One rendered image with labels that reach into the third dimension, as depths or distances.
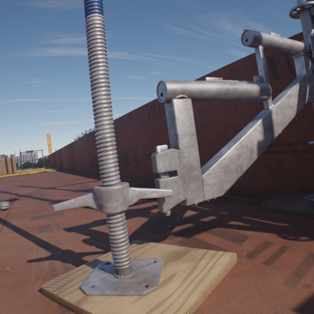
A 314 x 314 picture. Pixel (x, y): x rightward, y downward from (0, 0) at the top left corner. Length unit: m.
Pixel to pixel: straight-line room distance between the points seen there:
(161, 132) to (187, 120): 1.62
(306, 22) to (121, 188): 0.90
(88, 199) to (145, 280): 0.19
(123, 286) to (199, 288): 0.14
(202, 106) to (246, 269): 1.28
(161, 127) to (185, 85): 1.61
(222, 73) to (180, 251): 1.15
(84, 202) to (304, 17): 0.97
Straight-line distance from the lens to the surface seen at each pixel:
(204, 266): 0.56
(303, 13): 1.13
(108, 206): 0.49
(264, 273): 0.56
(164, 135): 2.14
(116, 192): 0.48
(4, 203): 1.88
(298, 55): 0.99
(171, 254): 0.63
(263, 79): 0.80
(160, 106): 2.18
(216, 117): 1.60
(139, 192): 0.50
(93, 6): 0.57
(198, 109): 1.74
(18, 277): 0.72
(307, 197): 1.07
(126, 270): 0.54
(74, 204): 0.51
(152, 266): 0.57
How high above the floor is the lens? 0.27
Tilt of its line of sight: 2 degrees down
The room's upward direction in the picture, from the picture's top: 7 degrees counter-clockwise
